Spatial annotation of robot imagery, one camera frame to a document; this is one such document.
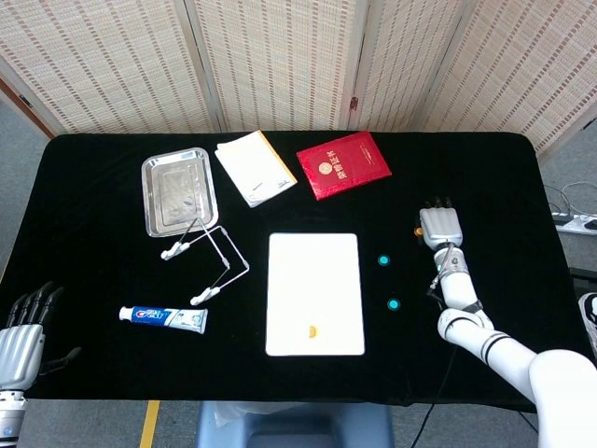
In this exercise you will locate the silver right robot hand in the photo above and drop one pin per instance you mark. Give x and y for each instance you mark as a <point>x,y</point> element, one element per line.
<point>440,226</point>

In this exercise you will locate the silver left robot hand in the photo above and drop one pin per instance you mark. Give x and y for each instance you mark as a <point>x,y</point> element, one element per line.
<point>21,347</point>

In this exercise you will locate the teal disc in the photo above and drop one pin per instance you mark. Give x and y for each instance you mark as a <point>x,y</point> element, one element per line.
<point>393,304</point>
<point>383,260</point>

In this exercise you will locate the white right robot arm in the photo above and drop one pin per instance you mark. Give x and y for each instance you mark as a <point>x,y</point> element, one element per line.
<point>459,289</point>

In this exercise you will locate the blue gray robot base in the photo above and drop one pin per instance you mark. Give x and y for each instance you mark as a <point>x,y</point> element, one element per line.
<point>294,427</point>

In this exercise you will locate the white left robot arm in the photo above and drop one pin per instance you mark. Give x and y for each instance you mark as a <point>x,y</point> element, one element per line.
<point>9,413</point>

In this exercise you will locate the white rectangular board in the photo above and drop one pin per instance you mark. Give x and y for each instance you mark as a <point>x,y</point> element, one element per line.
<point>315,289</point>

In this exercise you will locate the red certificate book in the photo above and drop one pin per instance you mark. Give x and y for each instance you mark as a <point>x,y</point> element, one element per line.
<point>342,165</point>

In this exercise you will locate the blue white toothpaste tube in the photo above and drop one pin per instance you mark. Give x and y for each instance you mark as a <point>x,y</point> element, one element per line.
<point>154,316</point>

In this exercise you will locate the white power strip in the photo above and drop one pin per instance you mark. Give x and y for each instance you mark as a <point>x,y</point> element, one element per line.
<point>578,225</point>

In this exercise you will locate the yellow floor tape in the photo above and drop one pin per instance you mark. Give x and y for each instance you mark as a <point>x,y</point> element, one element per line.
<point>149,424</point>

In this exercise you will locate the dark screen hinge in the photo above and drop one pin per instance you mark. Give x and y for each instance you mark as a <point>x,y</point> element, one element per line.
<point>25,100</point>
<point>353,102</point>

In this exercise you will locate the black tablecloth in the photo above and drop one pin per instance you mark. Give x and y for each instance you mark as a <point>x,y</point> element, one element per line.
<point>93,210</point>

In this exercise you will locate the woven folding screen panel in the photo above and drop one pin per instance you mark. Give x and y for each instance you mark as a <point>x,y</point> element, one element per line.
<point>401,60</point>
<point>527,60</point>
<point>93,60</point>
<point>280,60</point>

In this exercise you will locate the white sneaker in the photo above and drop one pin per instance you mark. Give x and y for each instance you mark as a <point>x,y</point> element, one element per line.
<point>590,317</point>

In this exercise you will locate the white booklet yellow spine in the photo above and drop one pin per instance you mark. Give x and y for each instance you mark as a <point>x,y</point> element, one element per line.
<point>254,168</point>

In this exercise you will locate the stainless steel tray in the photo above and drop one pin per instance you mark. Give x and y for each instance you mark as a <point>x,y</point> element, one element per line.
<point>179,191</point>

